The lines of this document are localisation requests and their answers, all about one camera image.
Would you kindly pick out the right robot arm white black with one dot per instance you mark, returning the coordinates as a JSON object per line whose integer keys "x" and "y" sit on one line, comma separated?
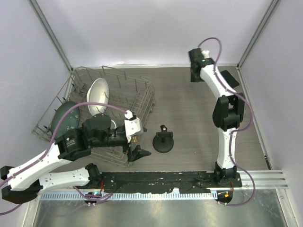
{"x": 228, "y": 111}

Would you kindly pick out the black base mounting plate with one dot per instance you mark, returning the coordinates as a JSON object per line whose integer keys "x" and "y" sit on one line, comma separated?
{"x": 163, "y": 182}

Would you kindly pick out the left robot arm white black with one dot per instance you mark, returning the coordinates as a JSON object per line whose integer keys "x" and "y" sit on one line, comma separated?
{"x": 36, "y": 176}

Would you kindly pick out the white slotted cable duct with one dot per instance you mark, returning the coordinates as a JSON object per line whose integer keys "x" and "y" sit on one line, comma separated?
{"x": 175, "y": 195}

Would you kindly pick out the black smartphone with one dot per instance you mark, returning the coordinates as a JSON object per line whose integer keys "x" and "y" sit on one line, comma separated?
{"x": 229, "y": 78}

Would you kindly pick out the teal plate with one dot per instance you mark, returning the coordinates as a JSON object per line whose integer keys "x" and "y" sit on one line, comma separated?
{"x": 71, "y": 121}

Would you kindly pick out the dark grey mug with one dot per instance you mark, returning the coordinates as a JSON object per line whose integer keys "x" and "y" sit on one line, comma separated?
{"x": 113, "y": 125}

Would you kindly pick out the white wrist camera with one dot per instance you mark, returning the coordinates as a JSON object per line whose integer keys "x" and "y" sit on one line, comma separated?
{"x": 206, "y": 54}
{"x": 133, "y": 125}

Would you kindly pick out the black phone stand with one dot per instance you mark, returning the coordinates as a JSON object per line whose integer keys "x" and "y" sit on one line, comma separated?
{"x": 163, "y": 141}

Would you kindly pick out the grey wire dish rack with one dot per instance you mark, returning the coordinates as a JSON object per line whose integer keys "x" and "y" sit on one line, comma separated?
{"x": 126, "y": 92}

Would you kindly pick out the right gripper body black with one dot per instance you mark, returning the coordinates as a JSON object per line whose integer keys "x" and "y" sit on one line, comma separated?
{"x": 194, "y": 76}

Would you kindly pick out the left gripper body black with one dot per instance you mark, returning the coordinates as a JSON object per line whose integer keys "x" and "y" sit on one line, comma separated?
{"x": 115, "y": 139}

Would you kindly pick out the white plate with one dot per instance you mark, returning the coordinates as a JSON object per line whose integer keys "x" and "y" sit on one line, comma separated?
{"x": 98, "y": 93}

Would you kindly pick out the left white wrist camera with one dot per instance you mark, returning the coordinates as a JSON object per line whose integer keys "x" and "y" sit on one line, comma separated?
{"x": 133, "y": 125}

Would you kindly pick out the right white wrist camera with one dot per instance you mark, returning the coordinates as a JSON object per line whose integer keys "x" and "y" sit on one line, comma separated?
{"x": 206, "y": 54}

